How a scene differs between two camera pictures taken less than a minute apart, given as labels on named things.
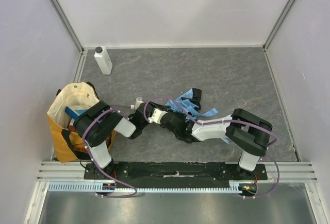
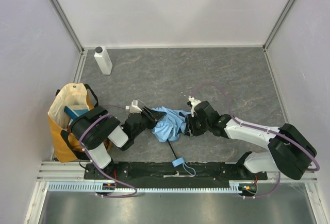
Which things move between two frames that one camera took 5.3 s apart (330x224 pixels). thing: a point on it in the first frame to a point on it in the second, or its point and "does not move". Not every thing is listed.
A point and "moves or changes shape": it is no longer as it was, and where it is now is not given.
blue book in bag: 74,114 does not move
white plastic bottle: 103,59 does not move
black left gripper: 141,117 to 149,117
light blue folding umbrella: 191,104 moves or changes shape
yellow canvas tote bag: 67,145 does not move
